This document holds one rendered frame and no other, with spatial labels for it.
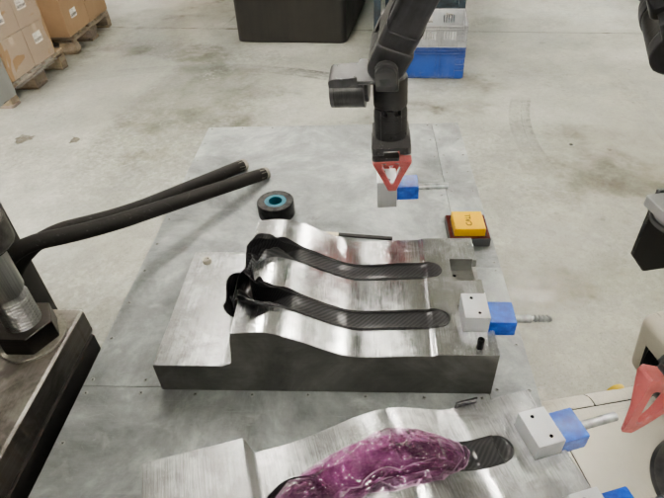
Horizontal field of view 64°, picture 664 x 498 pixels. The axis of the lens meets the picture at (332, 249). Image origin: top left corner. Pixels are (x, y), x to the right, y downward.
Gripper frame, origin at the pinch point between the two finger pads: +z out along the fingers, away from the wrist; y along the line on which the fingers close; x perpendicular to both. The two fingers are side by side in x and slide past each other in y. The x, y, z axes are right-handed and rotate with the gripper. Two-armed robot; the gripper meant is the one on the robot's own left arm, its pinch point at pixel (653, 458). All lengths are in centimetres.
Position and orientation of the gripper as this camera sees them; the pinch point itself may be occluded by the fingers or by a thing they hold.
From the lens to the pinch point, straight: 61.6
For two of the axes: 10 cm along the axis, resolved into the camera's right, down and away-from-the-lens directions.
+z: -3.9, 7.5, 5.3
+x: 9.0, 2.1, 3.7
